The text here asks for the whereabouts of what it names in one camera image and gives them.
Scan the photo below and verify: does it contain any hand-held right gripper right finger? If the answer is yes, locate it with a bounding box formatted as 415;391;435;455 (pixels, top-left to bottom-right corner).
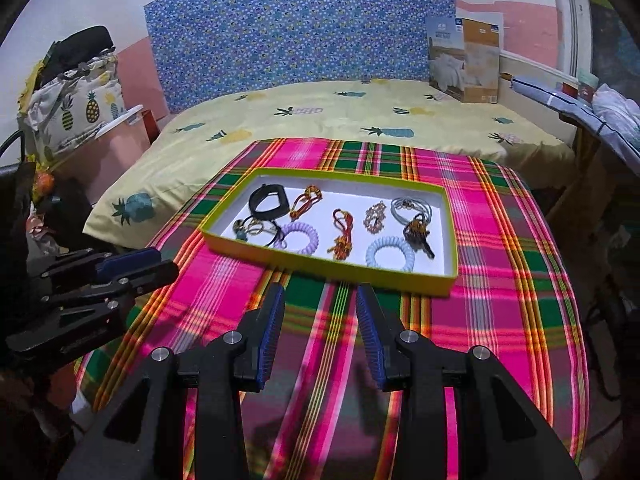
355;282;583;480

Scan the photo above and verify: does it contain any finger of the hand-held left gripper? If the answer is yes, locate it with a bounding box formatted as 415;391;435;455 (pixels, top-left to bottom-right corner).
5;260;180;353
40;249;163;285

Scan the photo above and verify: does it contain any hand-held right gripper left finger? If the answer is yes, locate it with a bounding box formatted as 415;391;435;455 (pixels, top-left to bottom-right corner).
57;282;287;480

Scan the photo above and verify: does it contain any light blue spiral hair tie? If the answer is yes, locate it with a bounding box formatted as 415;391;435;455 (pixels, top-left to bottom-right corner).
365;236;416;272

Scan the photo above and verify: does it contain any red braided tassel bracelet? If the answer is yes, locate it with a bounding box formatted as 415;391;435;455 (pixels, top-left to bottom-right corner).
327;207;355;262

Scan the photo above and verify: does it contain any black cord with rings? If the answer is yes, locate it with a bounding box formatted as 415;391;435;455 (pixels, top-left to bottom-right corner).
232;215;283;250

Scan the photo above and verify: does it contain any purple spiral hair tie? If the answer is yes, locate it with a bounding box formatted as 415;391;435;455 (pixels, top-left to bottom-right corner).
272;222;319;256

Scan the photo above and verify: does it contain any beaded brown bracelet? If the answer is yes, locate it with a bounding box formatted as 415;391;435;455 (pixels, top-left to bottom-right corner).
363;201;388;235

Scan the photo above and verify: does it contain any dark beaded bracelet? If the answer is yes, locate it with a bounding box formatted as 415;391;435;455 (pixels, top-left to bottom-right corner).
402;212;437;260

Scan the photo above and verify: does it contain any small red yellow braided bracelet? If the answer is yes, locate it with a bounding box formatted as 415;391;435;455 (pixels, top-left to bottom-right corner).
289;186;323;222

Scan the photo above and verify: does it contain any yellow-green cardboard tray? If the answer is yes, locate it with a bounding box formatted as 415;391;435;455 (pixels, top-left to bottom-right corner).
199;167;460;295

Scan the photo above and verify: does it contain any small orange object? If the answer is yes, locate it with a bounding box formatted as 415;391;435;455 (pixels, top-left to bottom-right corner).
33;171;57;197

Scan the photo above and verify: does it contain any pink storage box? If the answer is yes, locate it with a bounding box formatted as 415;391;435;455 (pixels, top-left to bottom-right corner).
57;105;161;206

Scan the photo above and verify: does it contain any black watch band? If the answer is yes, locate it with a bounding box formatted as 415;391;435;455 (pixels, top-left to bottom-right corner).
248;185;290;222

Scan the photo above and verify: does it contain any pineapple print pillow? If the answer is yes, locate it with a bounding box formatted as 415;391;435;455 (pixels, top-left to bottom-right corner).
25;55;126;161

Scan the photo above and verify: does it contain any pink green plaid cloth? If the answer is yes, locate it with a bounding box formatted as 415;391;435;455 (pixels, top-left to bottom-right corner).
75;138;591;480

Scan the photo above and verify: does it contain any black bag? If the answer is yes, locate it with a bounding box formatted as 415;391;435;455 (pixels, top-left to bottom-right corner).
37;25;117;86

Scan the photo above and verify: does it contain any yellow pineapple print bedsheet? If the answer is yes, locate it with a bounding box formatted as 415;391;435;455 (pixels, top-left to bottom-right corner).
82;78;576;251

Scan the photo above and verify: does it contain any blue floral headboard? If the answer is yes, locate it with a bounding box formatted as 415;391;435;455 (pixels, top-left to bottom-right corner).
143;0;458;115

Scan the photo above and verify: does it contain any cardboard bedding box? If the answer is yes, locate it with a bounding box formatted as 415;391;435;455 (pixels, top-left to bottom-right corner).
425;11;503;105

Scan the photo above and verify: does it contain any blue striped ironing board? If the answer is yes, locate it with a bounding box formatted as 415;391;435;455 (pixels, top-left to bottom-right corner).
511;74;640;176

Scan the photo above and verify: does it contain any white crumpled clothing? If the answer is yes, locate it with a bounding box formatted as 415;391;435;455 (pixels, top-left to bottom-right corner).
592;82;640;136

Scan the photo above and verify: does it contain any grey elastic hair tie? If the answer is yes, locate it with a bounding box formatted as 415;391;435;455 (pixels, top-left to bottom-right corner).
390;196;432;224

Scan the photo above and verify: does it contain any white window frame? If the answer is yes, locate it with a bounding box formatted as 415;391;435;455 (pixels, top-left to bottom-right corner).
547;0;596;78

